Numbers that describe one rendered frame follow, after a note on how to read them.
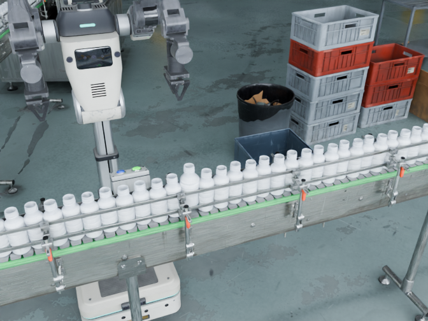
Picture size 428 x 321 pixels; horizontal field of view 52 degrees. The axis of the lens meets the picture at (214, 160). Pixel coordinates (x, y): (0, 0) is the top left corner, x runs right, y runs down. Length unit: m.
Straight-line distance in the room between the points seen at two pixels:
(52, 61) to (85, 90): 3.35
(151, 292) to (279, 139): 1.03
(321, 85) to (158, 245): 2.59
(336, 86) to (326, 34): 0.52
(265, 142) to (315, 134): 1.85
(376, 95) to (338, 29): 0.95
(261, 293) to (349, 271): 0.58
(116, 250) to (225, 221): 0.41
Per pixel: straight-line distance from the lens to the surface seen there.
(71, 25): 1.94
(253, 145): 2.28
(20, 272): 1.62
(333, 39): 3.82
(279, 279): 2.80
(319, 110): 4.01
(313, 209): 1.85
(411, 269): 2.68
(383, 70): 4.43
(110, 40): 1.89
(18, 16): 1.44
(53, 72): 5.33
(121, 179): 1.65
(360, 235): 3.21
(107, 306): 2.38
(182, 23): 1.47
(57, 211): 1.51
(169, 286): 2.41
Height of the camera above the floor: 2.03
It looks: 32 degrees down
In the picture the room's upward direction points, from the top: straight up
